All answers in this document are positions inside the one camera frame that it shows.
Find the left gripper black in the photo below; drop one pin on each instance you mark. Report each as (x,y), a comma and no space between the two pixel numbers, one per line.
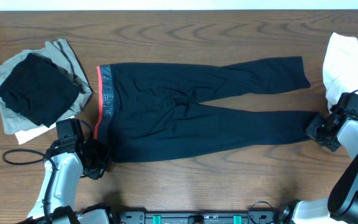
(96,158)

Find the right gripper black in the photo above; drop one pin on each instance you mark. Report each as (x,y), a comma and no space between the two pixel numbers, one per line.
(311,131)

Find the black leggings with red waistband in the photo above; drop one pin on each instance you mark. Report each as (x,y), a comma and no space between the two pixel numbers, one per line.
(159,111)

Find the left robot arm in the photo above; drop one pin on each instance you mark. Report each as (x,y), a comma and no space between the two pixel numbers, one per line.
(66,162)

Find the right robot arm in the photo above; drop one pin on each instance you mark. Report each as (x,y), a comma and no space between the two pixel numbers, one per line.
(342,204)

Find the folded white garment under pile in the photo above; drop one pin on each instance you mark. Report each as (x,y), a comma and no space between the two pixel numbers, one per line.
(24,136)

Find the white garment on right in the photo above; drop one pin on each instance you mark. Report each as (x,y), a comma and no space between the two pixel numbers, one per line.
(340,75)

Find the folded black garment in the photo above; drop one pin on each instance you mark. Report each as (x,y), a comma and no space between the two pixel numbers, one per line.
(37,90)

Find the folded beige garment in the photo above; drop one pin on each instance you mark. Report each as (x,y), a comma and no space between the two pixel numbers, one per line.
(62,55)

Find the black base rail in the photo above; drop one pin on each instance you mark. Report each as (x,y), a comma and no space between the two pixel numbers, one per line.
(251,217)

